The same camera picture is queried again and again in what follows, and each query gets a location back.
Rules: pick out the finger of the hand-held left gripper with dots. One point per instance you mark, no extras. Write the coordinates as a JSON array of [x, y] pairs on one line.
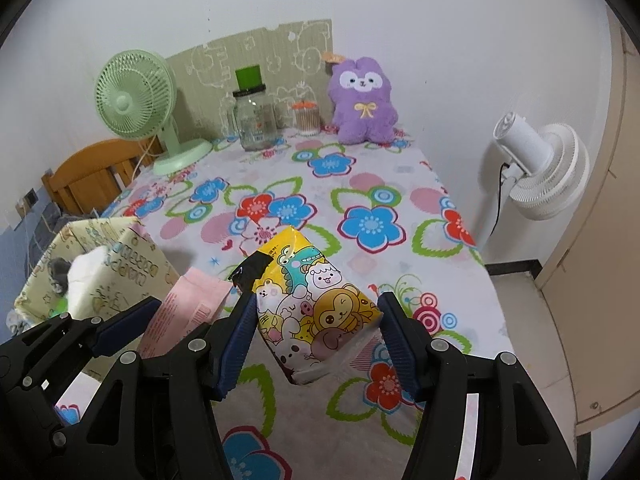
[[127, 325], [35, 450]]

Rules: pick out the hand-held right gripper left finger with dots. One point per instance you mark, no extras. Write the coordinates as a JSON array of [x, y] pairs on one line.
[[237, 340]]

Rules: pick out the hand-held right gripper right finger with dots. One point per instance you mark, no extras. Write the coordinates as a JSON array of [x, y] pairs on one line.
[[397, 345]]

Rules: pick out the yellow printed fabric storage box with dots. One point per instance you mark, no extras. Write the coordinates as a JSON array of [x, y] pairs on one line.
[[135, 265]]

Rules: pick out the pink towel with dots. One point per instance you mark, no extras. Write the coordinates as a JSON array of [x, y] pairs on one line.
[[190, 300]]

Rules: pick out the white towel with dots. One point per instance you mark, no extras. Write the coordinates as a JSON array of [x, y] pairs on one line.
[[90, 275]]

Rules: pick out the yellow cartoon tissue pack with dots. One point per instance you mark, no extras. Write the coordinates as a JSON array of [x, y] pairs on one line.
[[320, 315]]

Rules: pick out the wooden chair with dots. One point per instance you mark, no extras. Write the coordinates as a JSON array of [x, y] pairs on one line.
[[85, 175]]

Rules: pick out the floral tablecloth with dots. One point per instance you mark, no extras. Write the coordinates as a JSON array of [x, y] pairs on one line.
[[320, 200]]

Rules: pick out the glass jar with black lid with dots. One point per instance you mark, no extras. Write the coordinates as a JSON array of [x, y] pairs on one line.
[[252, 122]]

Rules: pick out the green desk fan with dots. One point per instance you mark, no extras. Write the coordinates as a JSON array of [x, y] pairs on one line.
[[130, 95]]

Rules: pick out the cotton swab container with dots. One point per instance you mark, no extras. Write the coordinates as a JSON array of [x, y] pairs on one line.
[[306, 119]]

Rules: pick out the white standing fan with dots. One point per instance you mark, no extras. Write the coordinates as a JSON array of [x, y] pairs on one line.
[[540, 160]]

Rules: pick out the purple plush toy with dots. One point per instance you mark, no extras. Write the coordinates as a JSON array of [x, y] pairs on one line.
[[362, 105]]

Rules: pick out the beige door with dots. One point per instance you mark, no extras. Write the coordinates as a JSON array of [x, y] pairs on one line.
[[605, 210]]

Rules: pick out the green box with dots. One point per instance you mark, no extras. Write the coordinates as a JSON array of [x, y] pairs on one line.
[[250, 77]]

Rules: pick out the green printed cardboard panel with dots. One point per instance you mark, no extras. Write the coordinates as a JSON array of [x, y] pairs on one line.
[[210, 65]]

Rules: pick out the small orange item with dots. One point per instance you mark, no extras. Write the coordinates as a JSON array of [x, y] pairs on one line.
[[334, 57]]

